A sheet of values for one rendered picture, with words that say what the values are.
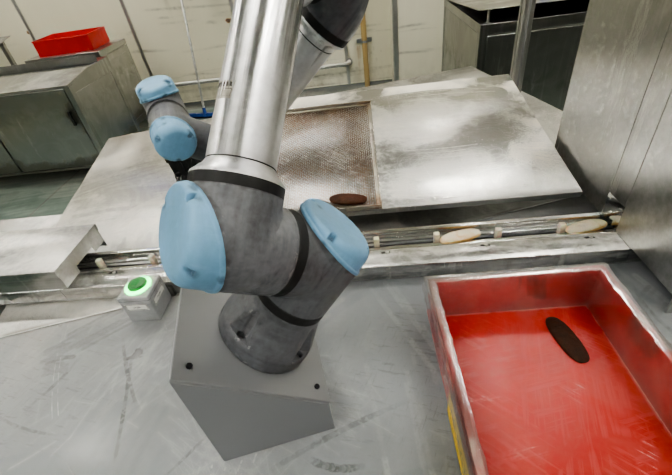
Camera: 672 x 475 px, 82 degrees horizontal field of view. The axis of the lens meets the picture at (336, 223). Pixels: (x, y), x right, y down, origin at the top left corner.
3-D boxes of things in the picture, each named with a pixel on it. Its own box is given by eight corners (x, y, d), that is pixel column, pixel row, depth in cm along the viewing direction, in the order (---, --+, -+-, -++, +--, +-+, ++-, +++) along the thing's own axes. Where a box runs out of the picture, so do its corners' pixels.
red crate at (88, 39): (39, 57, 344) (30, 42, 336) (60, 48, 372) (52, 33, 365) (94, 49, 342) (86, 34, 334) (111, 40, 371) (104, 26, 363)
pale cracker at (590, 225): (572, 237, 86) (573, 234, 85) (560, 228, 89) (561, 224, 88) (611, 227, 87) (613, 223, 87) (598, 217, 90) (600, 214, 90)
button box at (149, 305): (134, 332, 88) (112, 299, 81) (149, 305, 94) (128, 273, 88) (169, 330, 87) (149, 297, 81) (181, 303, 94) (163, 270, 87)
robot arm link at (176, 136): (222, 141, 73) (211, 114, 80) (161, 119, 66) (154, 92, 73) (205, 174, 76) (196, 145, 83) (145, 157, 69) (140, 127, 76)
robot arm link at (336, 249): (341, 322, 57) (395, 256, 52) (263, 319, 49) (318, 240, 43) (311, 265, 65) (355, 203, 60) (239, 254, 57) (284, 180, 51)
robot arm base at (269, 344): (307, 385, 58) (343, 343, 54) (210, 356, 52) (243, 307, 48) (303, 313, 70) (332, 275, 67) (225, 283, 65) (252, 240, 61)
